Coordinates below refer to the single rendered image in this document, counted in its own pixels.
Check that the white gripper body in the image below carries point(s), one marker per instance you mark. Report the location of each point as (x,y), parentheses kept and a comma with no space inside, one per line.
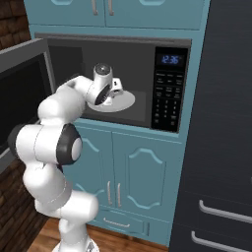
(116,94)

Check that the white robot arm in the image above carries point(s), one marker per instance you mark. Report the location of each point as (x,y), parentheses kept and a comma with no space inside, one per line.
(49,147)

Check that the white microwave turntable plate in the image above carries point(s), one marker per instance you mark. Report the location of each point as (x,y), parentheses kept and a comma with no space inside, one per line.
(123,102)

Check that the black microwave oven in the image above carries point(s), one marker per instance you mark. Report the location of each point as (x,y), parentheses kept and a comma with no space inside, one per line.
(131,72)

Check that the microwave start button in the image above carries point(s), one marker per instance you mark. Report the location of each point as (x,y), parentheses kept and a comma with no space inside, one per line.
(175,116)

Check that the teal panelled cupboard door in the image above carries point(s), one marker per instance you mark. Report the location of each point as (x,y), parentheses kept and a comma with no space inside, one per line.
(147,174)
(95,164)

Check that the grey microwave door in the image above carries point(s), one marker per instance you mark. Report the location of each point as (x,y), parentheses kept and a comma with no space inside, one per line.
(19,88)

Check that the black fridge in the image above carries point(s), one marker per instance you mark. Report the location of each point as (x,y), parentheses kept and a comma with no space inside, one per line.
(220,114)

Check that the teal drawer front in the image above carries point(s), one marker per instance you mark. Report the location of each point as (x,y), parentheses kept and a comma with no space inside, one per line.
(141,226)

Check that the teal cupboard frame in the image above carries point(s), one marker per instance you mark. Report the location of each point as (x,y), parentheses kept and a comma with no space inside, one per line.
(196,82)

